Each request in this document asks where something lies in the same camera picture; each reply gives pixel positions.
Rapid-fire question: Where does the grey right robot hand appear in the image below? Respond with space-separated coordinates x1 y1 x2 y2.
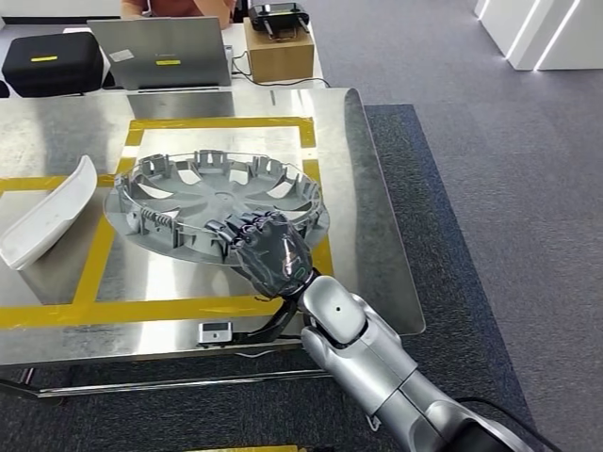
205 210 315 299

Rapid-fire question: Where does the grey plastic wheel hubcap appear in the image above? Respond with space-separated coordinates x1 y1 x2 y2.
103 149 331 268

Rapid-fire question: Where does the stainless steel workbench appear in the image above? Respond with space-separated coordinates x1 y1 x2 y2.
0 87 427 400

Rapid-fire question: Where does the white curved plastic part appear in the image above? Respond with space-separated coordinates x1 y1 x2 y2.
0 154 98 271

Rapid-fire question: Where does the brown cardboard box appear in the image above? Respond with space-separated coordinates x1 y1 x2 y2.
243 17 315 84

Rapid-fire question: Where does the black remote controller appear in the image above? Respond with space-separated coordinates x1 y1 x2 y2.
248 3 311 36

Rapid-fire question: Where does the grey laptop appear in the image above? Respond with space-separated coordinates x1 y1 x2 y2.
87 16 233 93

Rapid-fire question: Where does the person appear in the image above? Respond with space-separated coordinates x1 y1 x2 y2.
119 0 237 29

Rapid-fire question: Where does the black hard case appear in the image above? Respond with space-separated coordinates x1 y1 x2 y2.
1 31 105 99

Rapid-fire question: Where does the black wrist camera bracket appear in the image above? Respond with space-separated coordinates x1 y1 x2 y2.
232 291 307 346

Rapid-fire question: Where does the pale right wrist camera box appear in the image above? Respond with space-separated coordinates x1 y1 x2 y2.
198 321 234 347

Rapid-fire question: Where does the black desk cable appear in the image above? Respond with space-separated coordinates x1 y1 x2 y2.
230 49 331 89

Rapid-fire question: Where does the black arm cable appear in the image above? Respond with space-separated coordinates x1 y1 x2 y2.
454 395 555 452

